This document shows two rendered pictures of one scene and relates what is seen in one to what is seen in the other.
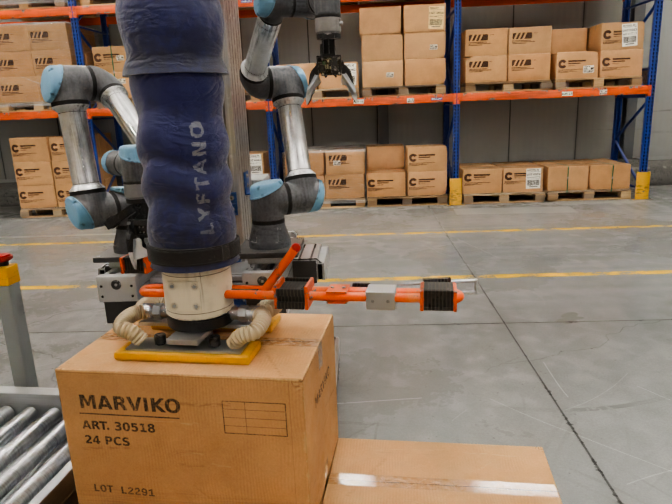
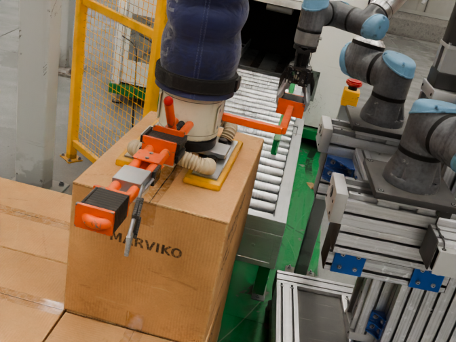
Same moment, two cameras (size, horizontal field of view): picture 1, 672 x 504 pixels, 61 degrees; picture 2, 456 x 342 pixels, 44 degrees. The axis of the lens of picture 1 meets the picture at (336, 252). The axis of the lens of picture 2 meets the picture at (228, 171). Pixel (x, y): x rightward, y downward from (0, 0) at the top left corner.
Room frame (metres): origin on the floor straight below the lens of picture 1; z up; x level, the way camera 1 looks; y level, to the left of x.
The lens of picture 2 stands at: (1.44, -1.16, 1.63)
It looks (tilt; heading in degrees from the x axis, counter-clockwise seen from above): 25 degrees down; 87
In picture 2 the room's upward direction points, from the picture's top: 11 degrees clockwise
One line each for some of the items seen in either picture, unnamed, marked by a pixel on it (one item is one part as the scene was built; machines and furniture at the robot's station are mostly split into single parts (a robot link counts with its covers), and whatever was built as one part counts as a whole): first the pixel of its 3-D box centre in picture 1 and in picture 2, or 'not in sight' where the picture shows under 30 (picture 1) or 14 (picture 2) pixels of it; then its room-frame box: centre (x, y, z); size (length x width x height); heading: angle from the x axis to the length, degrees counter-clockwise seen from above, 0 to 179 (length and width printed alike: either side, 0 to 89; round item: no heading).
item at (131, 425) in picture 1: (214, 408); (173, 215); (1.39, 0.34, 0.74); 0.60 x 0.40 x 0.40; 80
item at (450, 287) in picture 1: (438, 296); (102, 209); (1.28, -0.24, 1.07); 0.08 x 0.07 x 0.05; 80
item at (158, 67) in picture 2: (194, 247); (197, 74); (1.39, 0.35, 1.19); 0.23 x 0.23 x 0.04
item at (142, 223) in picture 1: (143, 217); (300, 64); (1.69, 0.57, 1.22); 0.09 x 0.08 x 0.12; 80
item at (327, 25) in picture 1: (329, 26); not in sight; (1.78, -0.01, 1.74); 0.08 x 0.08 x 0.05
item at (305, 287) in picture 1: (294, 292); (163, 144); (1.34, 0.11, 1.07); 0.10 x 0.08 x 0.06; 170
